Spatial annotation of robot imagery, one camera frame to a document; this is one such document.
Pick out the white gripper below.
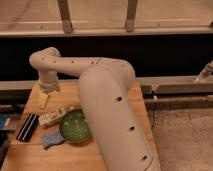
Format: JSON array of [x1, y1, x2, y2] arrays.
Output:
[[39, 80, 60, 109]]

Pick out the white plastic bottle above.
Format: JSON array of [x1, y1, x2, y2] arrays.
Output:
[[38, 106, 74, 127]]

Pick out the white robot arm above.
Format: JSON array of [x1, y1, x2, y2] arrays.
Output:
[[29, 47, 161, 171]]

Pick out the green ceramic bowl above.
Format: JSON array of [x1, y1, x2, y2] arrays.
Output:
[[59, 109, 92, 143]]

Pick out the black striped box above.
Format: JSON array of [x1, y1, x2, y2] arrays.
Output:
[[16, 114, 39, 142]]

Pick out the left window frame post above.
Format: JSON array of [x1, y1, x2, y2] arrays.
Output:
[[57, 0, 73, 34]]

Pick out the window frame post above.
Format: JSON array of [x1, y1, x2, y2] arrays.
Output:
[[125, 0, 138, 32], [57, 0, 73, 34]]

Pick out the right window frame post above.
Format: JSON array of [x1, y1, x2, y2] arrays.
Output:
[[125, 0, 138, 32]]

